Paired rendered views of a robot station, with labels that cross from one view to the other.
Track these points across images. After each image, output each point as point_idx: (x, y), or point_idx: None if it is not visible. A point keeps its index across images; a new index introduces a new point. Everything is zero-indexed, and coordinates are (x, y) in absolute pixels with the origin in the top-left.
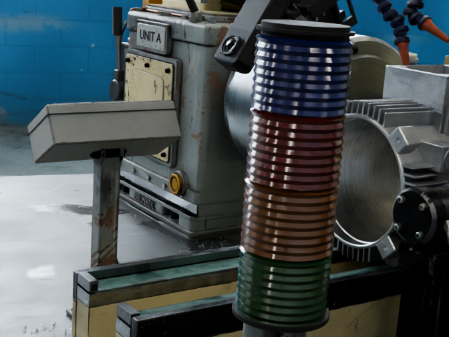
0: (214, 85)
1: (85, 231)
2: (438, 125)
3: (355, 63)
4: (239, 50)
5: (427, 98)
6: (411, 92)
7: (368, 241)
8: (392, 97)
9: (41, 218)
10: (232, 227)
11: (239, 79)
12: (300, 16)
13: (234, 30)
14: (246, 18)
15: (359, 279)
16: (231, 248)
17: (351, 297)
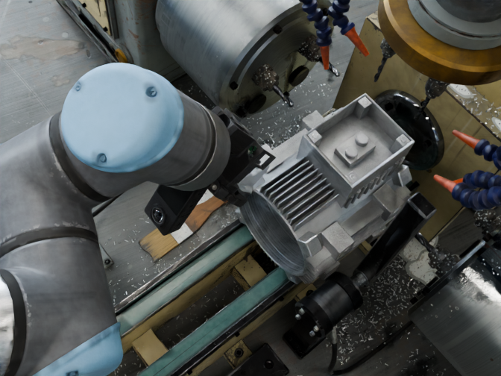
0: (144, 1)
1: (51, 98)
2: (341, 204)
3: (279, 36)
4: (167, 227)
5: (334, 183)
6: (322, 169)
7: (279, 248)
8: (306, 157)
9: (8, 75)
10: (175, 76)
11: (168, 20)
12: (221, 189)
13: (160, 198)
14: (170, 195)
15: (271, 304)
16: (177, 266)
17: (264, 311)
